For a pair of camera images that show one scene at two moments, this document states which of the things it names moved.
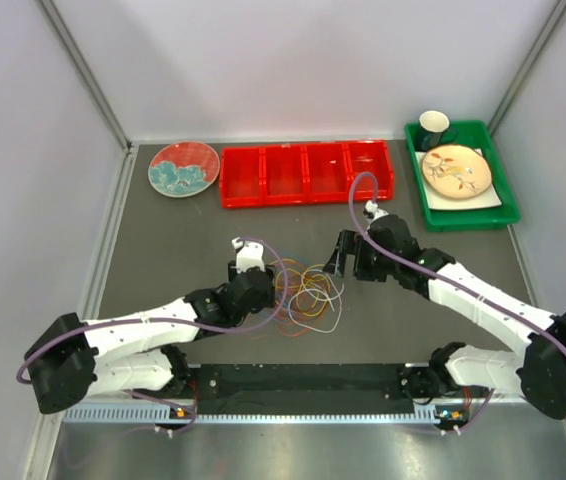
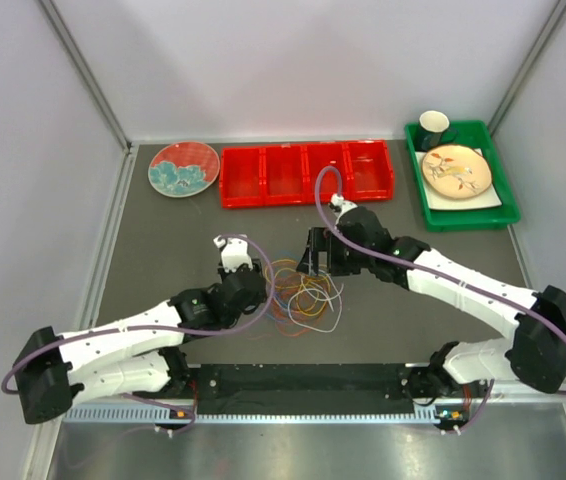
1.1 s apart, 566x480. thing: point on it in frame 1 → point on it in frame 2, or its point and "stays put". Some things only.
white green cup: x=434 y=127 stays put
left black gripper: x=267 y=300 stays put
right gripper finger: x=350 y=265 → x=328 y=255
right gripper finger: x=337 y=263 → x=309 y=261
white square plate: x=486 y=198 stays put
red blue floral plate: x=183 y=169 stays put
